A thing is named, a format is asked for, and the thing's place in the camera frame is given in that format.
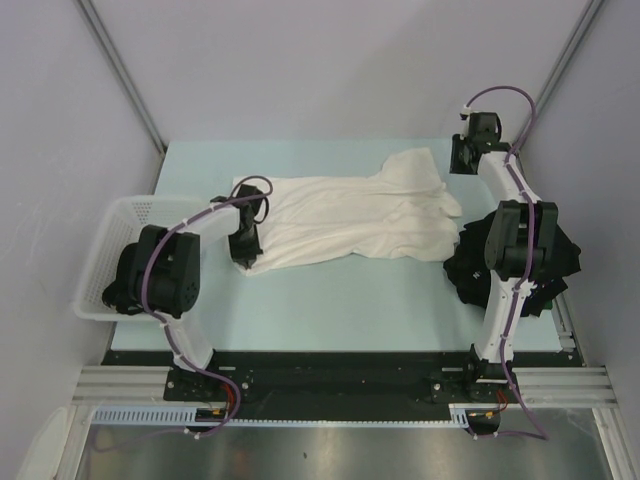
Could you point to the aluminium frame rail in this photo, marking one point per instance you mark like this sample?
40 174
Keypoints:
539 387

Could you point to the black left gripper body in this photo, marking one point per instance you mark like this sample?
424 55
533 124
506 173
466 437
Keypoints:
244 246

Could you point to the left aluminium corner post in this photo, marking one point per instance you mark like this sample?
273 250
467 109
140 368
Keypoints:
99 31

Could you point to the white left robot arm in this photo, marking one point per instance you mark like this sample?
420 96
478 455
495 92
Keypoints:
164 276

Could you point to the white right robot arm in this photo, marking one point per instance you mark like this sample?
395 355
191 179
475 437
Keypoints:
520 241

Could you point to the black t shirt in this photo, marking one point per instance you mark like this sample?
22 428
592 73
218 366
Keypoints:
123 294

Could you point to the right aluminium corner post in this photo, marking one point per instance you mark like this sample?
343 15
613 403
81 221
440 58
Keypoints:
558 31

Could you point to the white plastic laundry basket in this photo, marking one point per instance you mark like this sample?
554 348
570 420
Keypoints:
121 226

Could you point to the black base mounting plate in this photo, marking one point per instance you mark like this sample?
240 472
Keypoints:
341 386

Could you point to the stack of black t shirts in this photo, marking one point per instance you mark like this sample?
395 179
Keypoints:
467 270

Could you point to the aluminium corner post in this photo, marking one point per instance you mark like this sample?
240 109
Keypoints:
558 31
99 31

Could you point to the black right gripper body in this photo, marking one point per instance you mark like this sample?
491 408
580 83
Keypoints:
457 164

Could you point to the white t shirt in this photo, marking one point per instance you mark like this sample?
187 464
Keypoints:
403 210

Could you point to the white slotted cable duct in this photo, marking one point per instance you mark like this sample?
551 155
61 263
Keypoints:
194 418

